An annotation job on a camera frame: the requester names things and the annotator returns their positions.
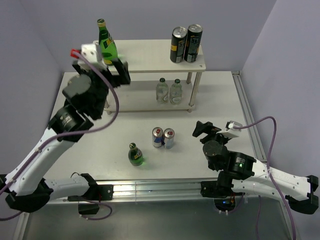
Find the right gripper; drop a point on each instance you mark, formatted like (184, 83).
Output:
(206, 127)

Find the blue silver can left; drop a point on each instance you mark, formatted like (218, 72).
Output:
(157, 137)

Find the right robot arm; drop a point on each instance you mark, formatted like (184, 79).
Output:
(239, 173)

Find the green perrier bottle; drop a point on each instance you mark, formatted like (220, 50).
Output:
(135, 155)
(107, 45)

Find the clear Chang bottle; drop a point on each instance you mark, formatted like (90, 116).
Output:
(175, 92)
(162, 91)

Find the green Perrier bottle front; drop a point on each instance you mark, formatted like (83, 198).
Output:
(135, 155)

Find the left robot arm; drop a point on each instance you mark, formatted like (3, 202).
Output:
(85, 96)

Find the black tall can right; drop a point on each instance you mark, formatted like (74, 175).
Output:
(193, 40)

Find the black tall can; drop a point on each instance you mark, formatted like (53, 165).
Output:
(178, 43)
(193, 40)

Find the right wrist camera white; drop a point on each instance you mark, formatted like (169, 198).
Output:
(232, 130)

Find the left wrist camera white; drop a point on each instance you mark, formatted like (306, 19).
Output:
(91, 52)

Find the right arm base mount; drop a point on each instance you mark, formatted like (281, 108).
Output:
(225, 200)

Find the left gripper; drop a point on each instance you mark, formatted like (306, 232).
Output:
(121, 70)

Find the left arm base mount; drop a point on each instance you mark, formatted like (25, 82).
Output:
(89, 205)

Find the silver can right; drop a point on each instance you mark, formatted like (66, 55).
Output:
(168, 138)

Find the aluminium rail frame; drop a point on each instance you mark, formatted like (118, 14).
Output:
(160, 199)

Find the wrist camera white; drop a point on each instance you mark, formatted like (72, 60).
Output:
(91, 52)
(232, 130)

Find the black tall can left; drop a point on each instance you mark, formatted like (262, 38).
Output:
(178, 43)

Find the white two-tier shelf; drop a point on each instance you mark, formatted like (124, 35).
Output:
(148, 61)

